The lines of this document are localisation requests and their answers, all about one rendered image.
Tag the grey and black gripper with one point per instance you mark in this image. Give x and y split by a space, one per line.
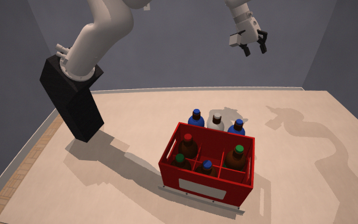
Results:
251 34

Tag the red bottle crate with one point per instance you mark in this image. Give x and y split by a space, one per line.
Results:
231 187

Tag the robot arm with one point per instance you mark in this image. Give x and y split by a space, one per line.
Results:
113 20

